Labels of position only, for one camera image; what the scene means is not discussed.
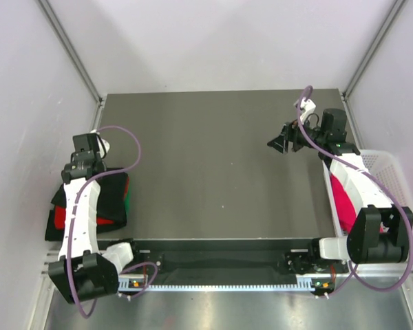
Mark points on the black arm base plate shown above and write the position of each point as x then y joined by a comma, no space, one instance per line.
281,256

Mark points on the aluminium frame post left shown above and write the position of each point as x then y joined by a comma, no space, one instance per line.
60,32

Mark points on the red folded t shirt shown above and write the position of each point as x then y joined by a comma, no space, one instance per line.
59,219

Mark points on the white perforated plastic basket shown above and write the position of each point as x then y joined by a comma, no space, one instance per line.
385,167

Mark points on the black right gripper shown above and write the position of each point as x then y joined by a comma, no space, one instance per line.
290,133

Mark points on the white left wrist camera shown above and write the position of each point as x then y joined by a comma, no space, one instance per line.
104,145

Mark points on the pink t shirt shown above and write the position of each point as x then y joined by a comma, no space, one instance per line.
366,192

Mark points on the aluminium frame post right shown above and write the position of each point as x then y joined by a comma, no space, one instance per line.
378,38

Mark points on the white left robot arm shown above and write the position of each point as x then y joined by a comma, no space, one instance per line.
82,272

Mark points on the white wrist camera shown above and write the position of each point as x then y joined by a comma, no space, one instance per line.
306,106
104,145

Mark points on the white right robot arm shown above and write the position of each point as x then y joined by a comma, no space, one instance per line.
378,229

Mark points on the aluminium frame post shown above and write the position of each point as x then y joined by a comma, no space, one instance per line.
378,38
60,32

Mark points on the green folded t shirt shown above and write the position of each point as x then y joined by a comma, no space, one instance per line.
127,196

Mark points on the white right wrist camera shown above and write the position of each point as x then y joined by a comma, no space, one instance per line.
306,106

